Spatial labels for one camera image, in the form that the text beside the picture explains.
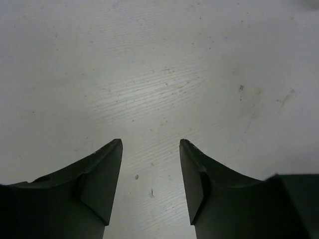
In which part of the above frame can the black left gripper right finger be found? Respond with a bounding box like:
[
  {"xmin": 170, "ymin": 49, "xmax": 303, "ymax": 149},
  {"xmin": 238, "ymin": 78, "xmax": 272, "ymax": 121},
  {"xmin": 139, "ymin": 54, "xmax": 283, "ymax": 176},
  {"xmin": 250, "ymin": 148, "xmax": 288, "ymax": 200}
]
[{"xmin": 179, "ymin": 139, "xmax": 319, "ymax": 239}]

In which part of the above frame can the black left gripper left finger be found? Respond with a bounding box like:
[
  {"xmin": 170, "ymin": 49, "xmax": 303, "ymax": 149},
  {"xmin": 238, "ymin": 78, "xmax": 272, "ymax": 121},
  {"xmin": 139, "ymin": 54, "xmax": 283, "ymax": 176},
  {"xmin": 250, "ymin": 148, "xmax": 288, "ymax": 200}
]
[{"xmin": 0, "ymin": 139, "xmax": 123, "ymax": 239}]

